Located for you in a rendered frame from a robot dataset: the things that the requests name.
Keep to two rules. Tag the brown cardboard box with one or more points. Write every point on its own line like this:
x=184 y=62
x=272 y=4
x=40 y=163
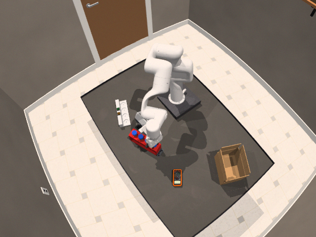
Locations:
x=232 y=164

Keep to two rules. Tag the black pocket multimeter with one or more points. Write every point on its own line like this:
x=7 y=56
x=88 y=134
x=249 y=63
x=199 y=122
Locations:
x=177 y=177

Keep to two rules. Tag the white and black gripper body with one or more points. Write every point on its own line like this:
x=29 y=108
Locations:
x=152 y=143

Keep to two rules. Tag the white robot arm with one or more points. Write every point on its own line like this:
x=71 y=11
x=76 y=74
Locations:
x=170 y=73

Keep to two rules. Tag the red tube rack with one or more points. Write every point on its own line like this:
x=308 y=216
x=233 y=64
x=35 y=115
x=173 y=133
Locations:
x=142 y=143

